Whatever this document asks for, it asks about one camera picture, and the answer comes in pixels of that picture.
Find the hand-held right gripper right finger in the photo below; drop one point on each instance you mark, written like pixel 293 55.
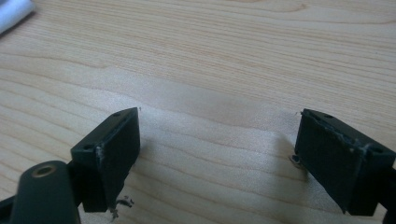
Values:
pixel 330 161

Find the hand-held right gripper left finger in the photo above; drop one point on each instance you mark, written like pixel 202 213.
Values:
pixel 120 155

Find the white sock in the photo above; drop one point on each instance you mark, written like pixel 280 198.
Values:
pixel 12 11

